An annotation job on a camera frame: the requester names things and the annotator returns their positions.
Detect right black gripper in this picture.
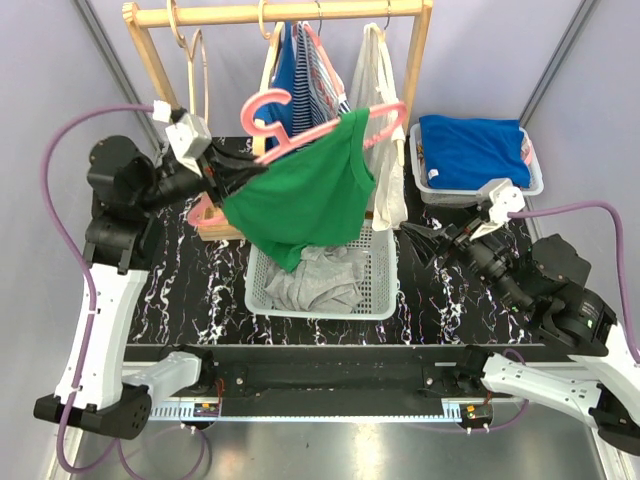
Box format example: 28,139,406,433
395,197,530,311

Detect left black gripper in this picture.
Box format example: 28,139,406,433
136,137,270,213

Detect pink plastic hanger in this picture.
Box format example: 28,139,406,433
187,89,409,226

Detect green tank top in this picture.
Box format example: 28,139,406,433
222,109,376,272

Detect grey tank top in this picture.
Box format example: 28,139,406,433
265,246,367,314

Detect beige wooden hanger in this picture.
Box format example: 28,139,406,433
166,0,210,125

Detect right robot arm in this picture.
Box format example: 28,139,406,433
401,220,639,455

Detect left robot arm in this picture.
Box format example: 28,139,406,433
34,135,262,440

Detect cream wooden hanger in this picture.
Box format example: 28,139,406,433
252,0,284,156

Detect blue tank top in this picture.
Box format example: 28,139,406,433
268,22,296,137

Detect blue white striped top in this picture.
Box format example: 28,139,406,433
292,22,351,136

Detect pink hanger under striped top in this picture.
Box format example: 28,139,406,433
304,24,347,101

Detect white tank top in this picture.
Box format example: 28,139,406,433
347,23,408,231

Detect cream hanger under white top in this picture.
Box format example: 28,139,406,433
371,23,405,167

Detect white plastic basket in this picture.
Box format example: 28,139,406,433
244,219,400,321

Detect white basket with clothes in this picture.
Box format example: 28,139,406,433
409,123,544,208

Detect blue folded cloth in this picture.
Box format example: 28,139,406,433
419,115,531,190

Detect wooden clothes rack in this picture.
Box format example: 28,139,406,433
122,0,434,242

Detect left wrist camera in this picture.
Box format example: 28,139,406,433
165,113,212,178

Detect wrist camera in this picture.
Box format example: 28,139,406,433
471,178,525,241
165,113,212,178

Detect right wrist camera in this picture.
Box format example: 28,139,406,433
471,178,525,241

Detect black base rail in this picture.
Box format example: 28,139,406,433
122,343,561,419

